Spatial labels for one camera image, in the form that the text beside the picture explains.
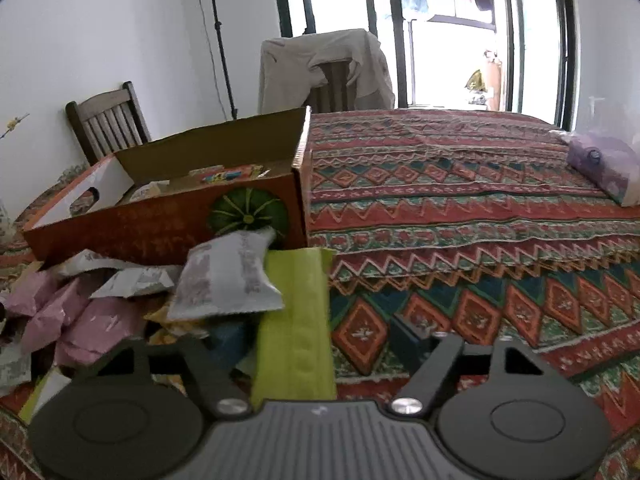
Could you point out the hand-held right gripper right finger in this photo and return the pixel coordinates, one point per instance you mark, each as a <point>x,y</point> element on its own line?
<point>407,340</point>

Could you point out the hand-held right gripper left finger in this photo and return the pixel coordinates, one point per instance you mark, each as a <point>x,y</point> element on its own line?
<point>232,342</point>

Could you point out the green snack packet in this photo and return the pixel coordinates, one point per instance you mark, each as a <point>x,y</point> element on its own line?
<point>295,320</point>

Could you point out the orange pumpkin print cardboard box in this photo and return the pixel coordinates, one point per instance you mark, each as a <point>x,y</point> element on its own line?
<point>150,230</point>

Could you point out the yellow snack packet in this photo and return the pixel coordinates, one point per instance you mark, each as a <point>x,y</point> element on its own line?
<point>170,324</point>

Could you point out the grey snack packet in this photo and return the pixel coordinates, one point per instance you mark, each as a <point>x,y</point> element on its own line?
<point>220,275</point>

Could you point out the white crumpled snack packet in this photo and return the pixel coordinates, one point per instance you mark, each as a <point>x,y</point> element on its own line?
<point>85,262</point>
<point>140,282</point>

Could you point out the pink snack packet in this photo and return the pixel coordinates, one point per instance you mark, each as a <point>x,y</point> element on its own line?
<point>100,330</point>
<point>45,300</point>

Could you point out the patterned red green tablecloth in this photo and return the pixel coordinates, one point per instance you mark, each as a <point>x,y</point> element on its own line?
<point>450,210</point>

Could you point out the colourful snack box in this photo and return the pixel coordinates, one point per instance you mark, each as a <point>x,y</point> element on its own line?
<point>230,174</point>

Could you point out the grey fuzzy clump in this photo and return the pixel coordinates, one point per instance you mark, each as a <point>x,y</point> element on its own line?
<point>70,171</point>

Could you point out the white patterned vase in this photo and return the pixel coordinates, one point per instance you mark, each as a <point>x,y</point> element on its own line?
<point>4,222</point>

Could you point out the dark wooden chair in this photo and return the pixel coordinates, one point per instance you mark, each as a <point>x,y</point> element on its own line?
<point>107,105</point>
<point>332,90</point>

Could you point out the purple tissue pack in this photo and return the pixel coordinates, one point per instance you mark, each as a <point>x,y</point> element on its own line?
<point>605,165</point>

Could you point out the yellow bag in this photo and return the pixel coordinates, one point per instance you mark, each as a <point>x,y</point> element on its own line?
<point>475,82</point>

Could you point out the orange upright object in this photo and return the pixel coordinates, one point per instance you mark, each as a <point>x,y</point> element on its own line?
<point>494,82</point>

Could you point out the beige garment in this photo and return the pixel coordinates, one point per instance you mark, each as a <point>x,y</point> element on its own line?
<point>290,60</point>

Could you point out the black light stand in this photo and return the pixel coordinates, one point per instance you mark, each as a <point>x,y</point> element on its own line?
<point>220,45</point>

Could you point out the clear plastic bag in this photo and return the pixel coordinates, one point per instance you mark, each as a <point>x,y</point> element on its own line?
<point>615,115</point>

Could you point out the yellow flower branches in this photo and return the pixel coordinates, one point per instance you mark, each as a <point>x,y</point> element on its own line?
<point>12,124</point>

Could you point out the black framed glass door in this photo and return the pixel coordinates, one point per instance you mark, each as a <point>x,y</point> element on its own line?
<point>564,60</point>

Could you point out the dark hanging cloth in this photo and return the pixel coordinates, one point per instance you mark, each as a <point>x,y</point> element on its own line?
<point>484,2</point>

